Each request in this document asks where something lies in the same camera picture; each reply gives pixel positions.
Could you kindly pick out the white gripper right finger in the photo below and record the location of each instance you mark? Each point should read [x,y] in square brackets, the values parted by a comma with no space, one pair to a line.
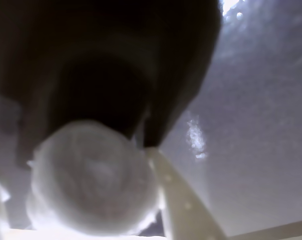
[183,205]

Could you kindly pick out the white gauze roll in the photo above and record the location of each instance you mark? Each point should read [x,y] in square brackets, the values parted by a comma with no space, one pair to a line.
[90,180]

